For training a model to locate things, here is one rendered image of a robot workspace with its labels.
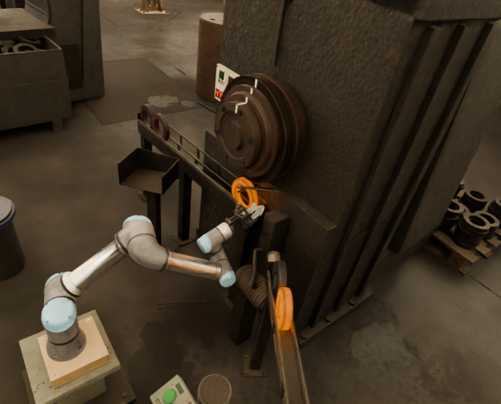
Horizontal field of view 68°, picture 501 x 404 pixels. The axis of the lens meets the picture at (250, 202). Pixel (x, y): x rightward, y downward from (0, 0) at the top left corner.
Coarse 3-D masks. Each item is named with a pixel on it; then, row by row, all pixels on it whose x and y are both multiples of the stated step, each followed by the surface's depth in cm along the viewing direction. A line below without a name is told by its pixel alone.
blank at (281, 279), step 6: (276, 264) 154; (282, 264) 150; (276, 270) 153; (282, 270) 148; (276, 276) 157; (282, 276) 147; (276, 282) 156; (282, 282) 146; (276, 288) 150; (276, 294) 149
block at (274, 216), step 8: (280, 208) 175; (272, 216) 170; (280, 216) 171; (288, 216) 172; (264, 224) 174; (272, 224) 169; (280, 224) 170; (264, 232) 176; (272, 232) 171; (280, 232) 175; (264, 240) 178; (272, 240) 174; (280, 240) 179; (264, 248) 180; (272, 248) 179; (280, 248) 184; (264, 256) 183
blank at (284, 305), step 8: (280, 288) 143; (288, 288) 141; (280, 296) 142; (288, 296) 136; (280, 304) 144; (288, 304) 134; (280, 312) 143; (288, 312) 133; (280, 320) 138; (288, 320) 133; (280, 328) 137; (288, 328) 136
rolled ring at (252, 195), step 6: (234, 180) 189; (240, 180) 184; (246, 180) 182; (234, 186) 190; (246, 186) 181; (252, 186) 181; (234, 192) 192; (252, 192) 180; (240, 198) 193; (252, 198) 180
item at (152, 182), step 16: (128, 160) 210; (144, 160) 219; (160, 160) 216; (176, 160) 212; (128, 176) 214; (144, 176) 215; (160, 176) 216; (176, 176) 215; (160, 192) 203; (160, 208) 227; (160, 224) 235; (160, 240) 243
